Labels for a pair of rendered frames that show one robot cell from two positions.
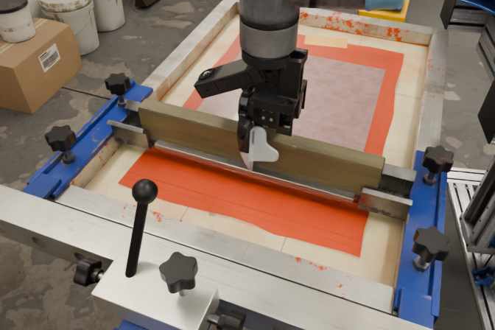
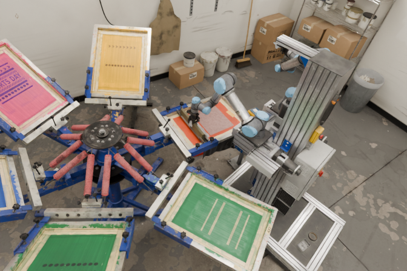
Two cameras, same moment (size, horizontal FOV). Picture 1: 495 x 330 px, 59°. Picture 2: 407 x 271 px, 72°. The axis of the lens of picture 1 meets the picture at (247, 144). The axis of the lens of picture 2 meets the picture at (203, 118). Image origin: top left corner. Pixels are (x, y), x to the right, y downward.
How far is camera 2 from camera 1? 2.14 m
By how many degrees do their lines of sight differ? 21
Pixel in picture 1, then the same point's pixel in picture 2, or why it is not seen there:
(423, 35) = not seen: hidden behind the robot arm
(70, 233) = (161, 120)
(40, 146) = (175, 100)
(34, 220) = (158, 117)
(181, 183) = (180, 123)
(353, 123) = (215, 130)
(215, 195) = (183, 127)
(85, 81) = (200, 86)
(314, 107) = (212, 124)
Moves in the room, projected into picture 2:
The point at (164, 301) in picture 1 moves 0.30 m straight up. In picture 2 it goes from (165, 131) to (165, 107)
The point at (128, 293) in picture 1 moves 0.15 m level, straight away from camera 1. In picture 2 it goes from (162, 129) to (165, 118)
